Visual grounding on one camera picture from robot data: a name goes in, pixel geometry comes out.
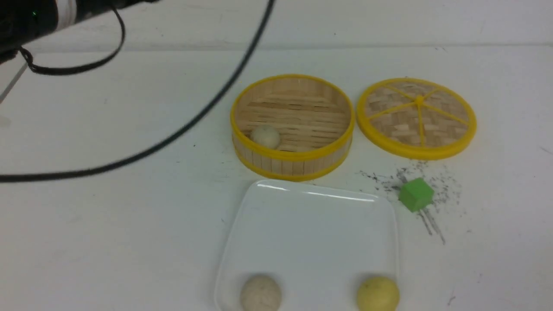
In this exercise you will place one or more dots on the white steamed bun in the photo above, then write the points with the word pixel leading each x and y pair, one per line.
pixel 261 293
pixel 266 136

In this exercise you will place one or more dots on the green cube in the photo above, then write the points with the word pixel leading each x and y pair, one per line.
pixel 416 194

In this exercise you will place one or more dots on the white square plate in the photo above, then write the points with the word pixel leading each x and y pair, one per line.
pixel 318 243

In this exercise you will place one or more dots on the yellow rimmed bamboo steamer basket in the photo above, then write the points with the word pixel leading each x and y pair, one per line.
pixel 314 117

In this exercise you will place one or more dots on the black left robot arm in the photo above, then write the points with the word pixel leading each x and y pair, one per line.
pixel 24 21

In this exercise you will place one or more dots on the yellow rimmed woven steamer lid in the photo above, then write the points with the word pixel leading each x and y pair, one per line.
pixel 416 119

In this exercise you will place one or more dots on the yellow steamed bun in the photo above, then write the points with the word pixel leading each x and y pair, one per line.
pixel 378 294

